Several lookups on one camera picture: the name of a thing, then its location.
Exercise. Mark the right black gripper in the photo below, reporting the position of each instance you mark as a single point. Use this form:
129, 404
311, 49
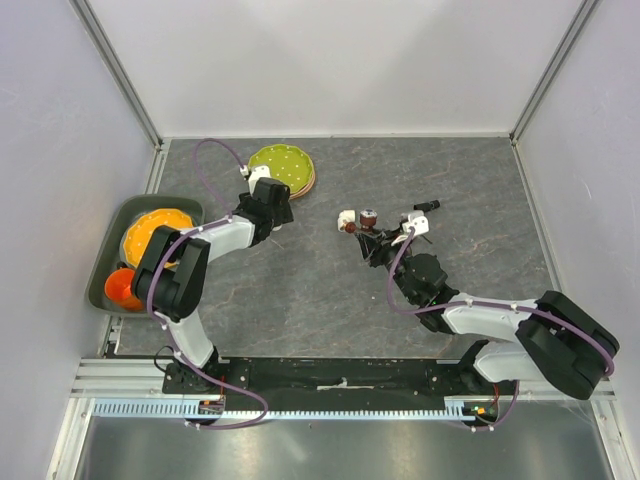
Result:
373, 251

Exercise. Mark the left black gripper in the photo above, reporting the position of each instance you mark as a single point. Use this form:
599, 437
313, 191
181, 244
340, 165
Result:
284, 214

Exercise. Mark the white elbow pipe fitting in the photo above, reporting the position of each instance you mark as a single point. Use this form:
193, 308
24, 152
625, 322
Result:
346, 218

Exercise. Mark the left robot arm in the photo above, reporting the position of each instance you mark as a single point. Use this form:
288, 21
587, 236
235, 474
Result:
170, 277

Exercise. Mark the pink plate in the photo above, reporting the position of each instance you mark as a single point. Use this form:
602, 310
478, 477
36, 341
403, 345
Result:
307, 187

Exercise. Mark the green dotted plate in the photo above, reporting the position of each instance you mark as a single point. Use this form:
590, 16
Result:
288, 164

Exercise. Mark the brown wooden plate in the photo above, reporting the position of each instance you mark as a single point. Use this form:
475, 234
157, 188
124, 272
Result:
302, 195

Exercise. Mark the black cylindrical pipe piece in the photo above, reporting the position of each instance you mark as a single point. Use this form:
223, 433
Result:
427, 206

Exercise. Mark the orange dotted plate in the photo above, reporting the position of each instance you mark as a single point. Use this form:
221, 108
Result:
137, 236

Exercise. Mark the dark green plate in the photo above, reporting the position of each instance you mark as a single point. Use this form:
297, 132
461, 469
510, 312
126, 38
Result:
122, 262

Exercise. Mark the dark green tray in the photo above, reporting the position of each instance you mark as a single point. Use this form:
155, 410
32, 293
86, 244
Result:
109, 252

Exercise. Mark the orange plastic cup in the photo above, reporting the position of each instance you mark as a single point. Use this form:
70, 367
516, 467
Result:
118, 289

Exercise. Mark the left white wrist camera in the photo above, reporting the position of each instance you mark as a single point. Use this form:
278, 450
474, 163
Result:
253, 174

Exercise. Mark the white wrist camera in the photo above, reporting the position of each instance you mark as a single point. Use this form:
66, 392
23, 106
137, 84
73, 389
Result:
416, 222
253, 174

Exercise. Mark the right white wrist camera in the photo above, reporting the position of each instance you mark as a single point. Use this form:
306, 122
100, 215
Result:
416, 222

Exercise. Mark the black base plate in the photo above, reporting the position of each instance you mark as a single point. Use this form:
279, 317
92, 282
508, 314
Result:
354, 384

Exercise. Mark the slotted cable duct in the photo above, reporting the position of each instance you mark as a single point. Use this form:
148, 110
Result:
197, 410

